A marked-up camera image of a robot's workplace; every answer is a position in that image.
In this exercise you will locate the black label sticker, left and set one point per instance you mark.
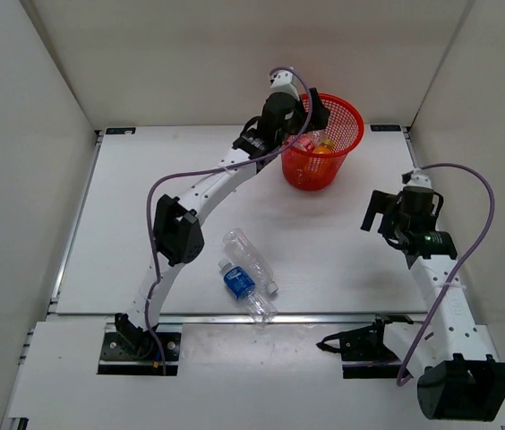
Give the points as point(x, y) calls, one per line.
point(120, 131)

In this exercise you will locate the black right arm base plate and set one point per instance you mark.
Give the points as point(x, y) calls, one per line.
point(362, 351)

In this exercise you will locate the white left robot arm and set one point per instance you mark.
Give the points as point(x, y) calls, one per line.
point(175, 222)

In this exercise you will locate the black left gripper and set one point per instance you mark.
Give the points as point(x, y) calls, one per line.
point(320, 114)

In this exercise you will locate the clear bottle blue label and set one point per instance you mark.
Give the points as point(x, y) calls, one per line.
point(243, 290)

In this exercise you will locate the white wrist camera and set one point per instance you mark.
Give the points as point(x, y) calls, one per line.
point(417, 178)
point(283, 81)

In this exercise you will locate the black label sticker, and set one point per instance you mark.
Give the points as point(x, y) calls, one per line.
point(385, 128)
point(120, 131)

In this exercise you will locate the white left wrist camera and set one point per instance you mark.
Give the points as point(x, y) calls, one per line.
point(283, 81)

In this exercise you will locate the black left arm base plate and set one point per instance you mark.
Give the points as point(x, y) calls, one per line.
point(130, 351)

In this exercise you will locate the red mesh plastic bin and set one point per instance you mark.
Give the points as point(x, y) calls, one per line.
point(345, 129)

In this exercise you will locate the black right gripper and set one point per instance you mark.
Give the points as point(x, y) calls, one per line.
point(380, 202)

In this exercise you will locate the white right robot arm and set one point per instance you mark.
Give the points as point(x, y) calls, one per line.
point(456, 375)

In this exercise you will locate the black label sticker, right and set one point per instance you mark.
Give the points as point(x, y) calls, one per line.
point(385, 128)

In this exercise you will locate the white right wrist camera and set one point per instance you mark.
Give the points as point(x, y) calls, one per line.
point(417, 178)

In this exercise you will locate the large clear plastic bottle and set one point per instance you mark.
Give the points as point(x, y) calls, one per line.
point(242, 251)

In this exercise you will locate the clear bottle red cap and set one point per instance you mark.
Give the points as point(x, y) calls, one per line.
point(308, 142)

